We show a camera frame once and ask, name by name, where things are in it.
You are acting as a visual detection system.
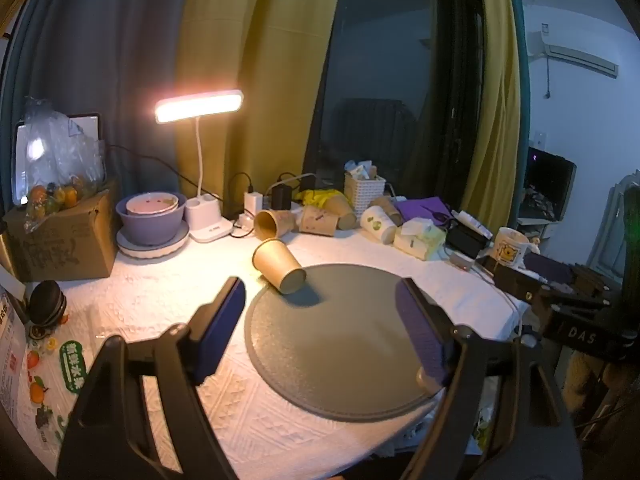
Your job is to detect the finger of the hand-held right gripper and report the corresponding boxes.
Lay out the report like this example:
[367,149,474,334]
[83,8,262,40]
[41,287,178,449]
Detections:
[475,255,607,312]
[522,251,610,295]

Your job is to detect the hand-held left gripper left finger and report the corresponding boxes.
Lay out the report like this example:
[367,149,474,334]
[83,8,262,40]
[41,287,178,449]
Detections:
[56,276,247,480]

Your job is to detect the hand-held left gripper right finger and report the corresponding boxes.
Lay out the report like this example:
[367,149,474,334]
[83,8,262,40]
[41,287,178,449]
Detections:
[394,277,584,480]

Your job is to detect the brown paper cup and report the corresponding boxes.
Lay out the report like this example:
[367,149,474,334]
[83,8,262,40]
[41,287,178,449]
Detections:
[253,208,297,241]
[252,238,307,295]
[369,195,404,227]
[327,193,358,231]
[299,204,340,237]

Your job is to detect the white green printed paper cup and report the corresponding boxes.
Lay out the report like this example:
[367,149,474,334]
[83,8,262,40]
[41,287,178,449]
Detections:
[359,204,399,245]

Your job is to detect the white bear print mug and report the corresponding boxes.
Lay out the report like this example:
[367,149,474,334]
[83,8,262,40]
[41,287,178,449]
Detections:
[492,226,534,271]

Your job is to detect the black small box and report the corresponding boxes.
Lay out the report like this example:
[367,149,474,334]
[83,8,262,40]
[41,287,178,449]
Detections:
[444,225,489,259]

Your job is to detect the white tube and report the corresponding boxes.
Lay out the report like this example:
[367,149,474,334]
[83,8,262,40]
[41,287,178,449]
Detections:
[457,209,494,239]

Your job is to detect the white tablecloth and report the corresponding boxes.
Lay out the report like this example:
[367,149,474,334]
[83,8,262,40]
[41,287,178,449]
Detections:
[20,220,527,480]

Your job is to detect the grey round mat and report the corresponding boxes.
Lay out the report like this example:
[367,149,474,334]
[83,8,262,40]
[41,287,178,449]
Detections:
[244,262,502,422]

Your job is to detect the dark monitor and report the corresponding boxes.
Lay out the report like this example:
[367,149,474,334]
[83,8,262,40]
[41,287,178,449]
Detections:
[521,146,577,222]

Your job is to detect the yellow tissue pack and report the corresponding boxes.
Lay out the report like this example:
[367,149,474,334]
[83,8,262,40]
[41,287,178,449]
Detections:
[393,218,447,261]

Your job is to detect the white plate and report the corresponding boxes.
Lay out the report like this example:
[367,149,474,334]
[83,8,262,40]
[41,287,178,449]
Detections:
[116,220,191,262]

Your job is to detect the purple cloth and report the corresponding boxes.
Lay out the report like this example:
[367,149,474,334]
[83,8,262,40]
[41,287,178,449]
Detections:
[394,195,454,226]

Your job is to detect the purple bowl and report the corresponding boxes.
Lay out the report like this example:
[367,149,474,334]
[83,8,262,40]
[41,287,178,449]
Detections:
[116,193,187,247]

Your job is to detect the small pink bowl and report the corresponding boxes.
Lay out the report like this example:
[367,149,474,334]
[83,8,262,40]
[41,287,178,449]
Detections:
[125,192,180,216]

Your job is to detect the white woven basket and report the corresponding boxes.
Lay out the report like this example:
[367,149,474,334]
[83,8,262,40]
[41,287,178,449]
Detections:
[343,172,387,216]

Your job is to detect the yellow rubber gloves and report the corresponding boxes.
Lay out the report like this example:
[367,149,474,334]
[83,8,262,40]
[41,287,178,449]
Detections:
[294,188,347,211]

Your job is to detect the yellow curtain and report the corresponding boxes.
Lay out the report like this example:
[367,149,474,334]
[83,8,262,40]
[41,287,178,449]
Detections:
[172,0,351,211]
[460,0,523,233]

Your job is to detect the cardboard box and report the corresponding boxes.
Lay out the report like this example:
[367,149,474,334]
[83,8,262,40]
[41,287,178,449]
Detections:
[1,186,119,284]

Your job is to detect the black round case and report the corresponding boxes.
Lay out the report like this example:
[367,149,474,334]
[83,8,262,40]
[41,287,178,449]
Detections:
[27,280,68,332]

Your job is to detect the printed fruit plastic bag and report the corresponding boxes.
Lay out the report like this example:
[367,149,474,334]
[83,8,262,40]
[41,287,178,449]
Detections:
[0,285,98,453]

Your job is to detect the white air conditioner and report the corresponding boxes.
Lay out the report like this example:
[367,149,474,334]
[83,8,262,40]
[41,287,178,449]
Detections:
[542,41,619,79]

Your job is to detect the white desk lamp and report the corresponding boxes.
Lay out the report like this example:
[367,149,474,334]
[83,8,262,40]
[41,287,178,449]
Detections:
[153,88,245,244]

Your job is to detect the glass sliding door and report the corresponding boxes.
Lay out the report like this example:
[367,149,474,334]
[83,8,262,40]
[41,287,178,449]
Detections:
[302,0,488,211]

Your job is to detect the clear plastic bag of fruit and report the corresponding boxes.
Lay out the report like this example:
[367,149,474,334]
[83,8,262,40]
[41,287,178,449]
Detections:
[19,96,107,222]

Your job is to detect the dark teal curtain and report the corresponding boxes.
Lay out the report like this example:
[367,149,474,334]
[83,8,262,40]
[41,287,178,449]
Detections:
[0,0,273,211]

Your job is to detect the black cable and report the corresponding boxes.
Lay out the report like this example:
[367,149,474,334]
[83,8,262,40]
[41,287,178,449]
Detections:
[104,144,226,201]

